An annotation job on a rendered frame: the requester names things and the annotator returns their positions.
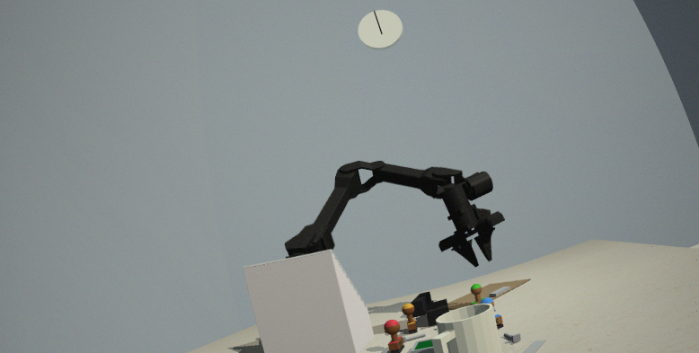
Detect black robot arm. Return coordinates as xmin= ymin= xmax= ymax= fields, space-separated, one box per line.
xmin=285 ymin=161 xmax=493 ymax=258

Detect dark red rubber stamp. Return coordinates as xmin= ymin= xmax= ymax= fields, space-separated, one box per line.
xmin=384 ymin=320 xmax=405 ymax=353

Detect orange rubber stamp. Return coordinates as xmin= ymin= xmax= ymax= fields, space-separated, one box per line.
xmin=402 ymin=304 xmax=418 ymax=334

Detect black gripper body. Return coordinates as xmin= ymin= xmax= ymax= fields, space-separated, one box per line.
xmin=438 ymin=201 xmax=505 ymax=251

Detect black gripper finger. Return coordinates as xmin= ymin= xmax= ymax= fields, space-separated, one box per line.
xmin=474 ymin=227 xmax=495 ymax=261
xmin=451 ymin=240 xmax=479 ymax=267

